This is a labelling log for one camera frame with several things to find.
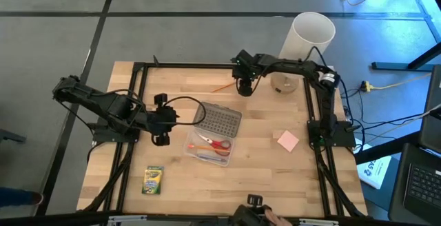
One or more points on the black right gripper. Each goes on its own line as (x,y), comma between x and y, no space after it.
(248,71)

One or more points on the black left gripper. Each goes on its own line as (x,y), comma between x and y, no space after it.
(162,121)

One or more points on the orange pencil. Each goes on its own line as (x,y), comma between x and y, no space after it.
(224,87)

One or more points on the green yellow crayon box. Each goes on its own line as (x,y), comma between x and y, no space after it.
(152,180)

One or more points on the clear plastic pencil case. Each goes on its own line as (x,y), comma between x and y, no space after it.
(218,119)

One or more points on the pink sticky note pad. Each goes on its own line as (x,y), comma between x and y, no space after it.
(288,141)

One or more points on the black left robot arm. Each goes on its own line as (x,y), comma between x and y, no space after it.
(103,103)

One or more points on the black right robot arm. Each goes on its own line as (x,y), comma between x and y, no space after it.
(320,78)

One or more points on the orange pen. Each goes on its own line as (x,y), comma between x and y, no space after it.
(203,147)

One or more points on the black crossbar with silver brackets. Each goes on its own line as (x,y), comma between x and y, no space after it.
(69,219)

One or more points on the person's hand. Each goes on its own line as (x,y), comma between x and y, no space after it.
(277,219)

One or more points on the grey chair leg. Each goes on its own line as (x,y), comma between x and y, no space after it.
(10,135)

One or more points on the white printed booklet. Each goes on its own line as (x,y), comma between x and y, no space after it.
(373,171)

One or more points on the person's leg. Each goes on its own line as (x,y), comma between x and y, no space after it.
(17,196)

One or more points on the black desk leg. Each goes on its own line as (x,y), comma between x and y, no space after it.
(399,65)

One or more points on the dark grey laptop lid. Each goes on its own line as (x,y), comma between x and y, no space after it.
(432,115)

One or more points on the black laptop keyboard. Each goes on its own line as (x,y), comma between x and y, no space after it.
(422,184)

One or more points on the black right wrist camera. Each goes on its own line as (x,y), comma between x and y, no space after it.
(245,56)

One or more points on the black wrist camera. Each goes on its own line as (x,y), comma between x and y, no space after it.
(160,99)
(245,56)

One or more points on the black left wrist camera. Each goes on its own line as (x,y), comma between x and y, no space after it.
(160,99)

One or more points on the black aluminium table frame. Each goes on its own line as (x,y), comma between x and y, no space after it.
(193,65)

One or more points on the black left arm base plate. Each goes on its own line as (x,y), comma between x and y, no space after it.
(103,134)

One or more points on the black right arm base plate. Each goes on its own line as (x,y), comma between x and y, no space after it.
(341,136)

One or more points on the black table-level camera mount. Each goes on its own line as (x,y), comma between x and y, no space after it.
(255,200)

